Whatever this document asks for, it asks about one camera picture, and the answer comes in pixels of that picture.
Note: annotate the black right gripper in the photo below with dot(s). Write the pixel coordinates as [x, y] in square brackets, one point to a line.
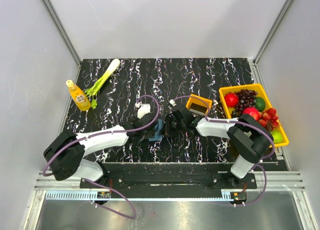
[167, 130]

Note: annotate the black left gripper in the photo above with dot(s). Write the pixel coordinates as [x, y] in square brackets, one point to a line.
[150, 134]

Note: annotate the small orange card bin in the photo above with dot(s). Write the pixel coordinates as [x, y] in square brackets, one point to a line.
[201, 101]

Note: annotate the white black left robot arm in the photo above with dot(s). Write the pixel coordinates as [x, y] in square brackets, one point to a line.
[65, 156]

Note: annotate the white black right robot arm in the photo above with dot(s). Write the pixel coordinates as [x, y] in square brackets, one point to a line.
[250, 139]

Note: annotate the black marble pattern mat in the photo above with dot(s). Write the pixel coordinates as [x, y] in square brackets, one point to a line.
[164, 79]

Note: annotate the green white leek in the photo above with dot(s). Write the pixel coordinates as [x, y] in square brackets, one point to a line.
[93, 91]

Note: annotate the yellow juice bottle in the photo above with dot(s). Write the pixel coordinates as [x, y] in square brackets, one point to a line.
[78, 96]

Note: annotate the large yellow fruit tray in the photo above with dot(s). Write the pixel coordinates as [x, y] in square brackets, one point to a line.
[261, 93]

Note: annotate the red apple left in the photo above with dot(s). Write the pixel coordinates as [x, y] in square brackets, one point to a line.
[231, 99]

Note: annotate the red apple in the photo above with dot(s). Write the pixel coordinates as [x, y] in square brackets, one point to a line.
[231, 99]
[252, 112]

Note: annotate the dark purple grape bunch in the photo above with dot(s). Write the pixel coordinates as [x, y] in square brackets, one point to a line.
[246, 98]

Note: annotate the red apple centre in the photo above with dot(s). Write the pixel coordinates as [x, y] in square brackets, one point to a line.
[252, 112]

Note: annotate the dark green avocado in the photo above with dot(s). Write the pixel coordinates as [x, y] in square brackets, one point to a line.
[260, 104]

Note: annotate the light green apple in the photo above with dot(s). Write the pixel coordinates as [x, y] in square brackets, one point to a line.
[277, 137]

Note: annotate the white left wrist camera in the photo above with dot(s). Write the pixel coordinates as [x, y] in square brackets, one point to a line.
[142, 109]

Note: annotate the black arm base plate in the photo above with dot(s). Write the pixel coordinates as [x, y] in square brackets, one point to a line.
[212, 175]

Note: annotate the white slotted cable duct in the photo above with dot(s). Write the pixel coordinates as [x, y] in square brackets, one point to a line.
[96, 196]

